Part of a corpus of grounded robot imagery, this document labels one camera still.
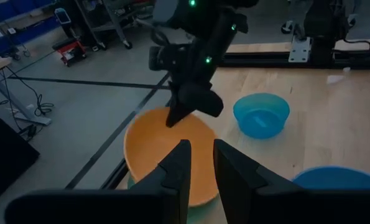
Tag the white and blue screen device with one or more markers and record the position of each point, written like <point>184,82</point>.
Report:
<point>62,16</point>

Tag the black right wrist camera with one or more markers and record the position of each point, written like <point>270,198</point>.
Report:
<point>166,57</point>

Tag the wooden desk with grey leg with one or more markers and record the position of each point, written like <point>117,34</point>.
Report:
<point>4,81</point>

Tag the black flat panel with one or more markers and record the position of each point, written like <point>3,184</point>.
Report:
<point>4,155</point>

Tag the clear tape piece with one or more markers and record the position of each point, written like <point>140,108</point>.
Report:
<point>334,79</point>

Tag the green bowl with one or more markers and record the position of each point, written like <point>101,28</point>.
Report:
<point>203,214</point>

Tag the red tool cart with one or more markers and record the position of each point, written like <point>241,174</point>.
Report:
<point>71,51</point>

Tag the orange bowl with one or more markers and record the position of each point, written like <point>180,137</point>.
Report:
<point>153,143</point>

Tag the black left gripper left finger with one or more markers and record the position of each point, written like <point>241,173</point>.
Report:
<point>172,186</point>

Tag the grey metal shelf cart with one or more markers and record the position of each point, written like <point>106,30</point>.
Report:
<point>110,18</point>

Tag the small light blue bowl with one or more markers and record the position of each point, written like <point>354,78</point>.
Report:
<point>260,116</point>

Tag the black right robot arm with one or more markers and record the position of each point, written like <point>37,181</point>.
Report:
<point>209,18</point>

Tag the large blue bowl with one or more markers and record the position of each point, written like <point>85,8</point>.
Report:
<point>337,179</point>

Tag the silver mounting bracket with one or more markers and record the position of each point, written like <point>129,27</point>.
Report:
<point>299,49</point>

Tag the black caster wheel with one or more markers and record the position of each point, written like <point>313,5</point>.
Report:
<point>286,27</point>

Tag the blue storage bins shelf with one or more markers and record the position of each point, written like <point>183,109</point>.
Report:
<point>23,28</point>

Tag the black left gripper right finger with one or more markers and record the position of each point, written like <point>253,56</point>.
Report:
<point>243,193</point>

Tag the black aluminium table rail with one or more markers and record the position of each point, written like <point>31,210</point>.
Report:
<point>368,59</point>
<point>114,175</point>

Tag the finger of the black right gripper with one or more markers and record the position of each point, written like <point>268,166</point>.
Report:
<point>175,115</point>
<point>203,99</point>

